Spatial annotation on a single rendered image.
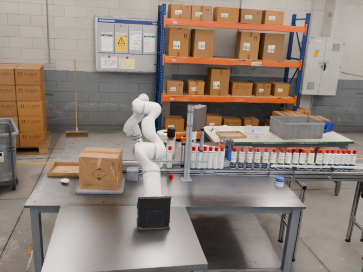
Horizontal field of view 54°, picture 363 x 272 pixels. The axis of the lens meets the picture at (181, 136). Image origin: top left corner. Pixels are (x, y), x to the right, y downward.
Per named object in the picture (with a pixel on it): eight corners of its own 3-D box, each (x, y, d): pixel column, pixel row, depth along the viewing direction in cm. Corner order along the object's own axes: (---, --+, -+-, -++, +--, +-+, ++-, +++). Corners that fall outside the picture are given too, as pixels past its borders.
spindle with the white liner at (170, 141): (174, 155, 359) (175, 126, 351) (174, 158, 351) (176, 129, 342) (165, 155, 358) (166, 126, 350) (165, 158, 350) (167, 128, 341)
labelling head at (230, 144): (229, 162, 348) (232, 136, 341) (232, 167, 336) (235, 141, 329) (215, 161, 347) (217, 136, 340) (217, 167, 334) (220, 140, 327)
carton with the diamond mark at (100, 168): (122, 178, 305) (122, 148, 298) (118, 190, 282) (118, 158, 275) (87, 176, 305) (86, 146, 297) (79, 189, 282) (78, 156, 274)
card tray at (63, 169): (88, 165, 334) (88, 162, 333) (83, 177, 309) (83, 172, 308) (54, 165, 331) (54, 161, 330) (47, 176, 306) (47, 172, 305)
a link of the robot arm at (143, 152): (162, 171, 241) (160, 140, 252) (135, 170, 235) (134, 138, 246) (158, 178, 251) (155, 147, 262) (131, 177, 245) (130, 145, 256)
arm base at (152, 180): (166, 204, 245) (164, 179, 254) (168, 195, 229) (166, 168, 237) (138, 205, 242) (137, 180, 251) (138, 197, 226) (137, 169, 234)
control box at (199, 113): (205, 126, 315) (207, 105, 309) (196, 130, 300) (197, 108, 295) (195, 124, 319) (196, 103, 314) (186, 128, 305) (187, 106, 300)
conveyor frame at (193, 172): (265, 171, 343) (266, 167, 342) (268, 176, 333) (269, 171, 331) (88, 169, 327) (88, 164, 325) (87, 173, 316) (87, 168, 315)
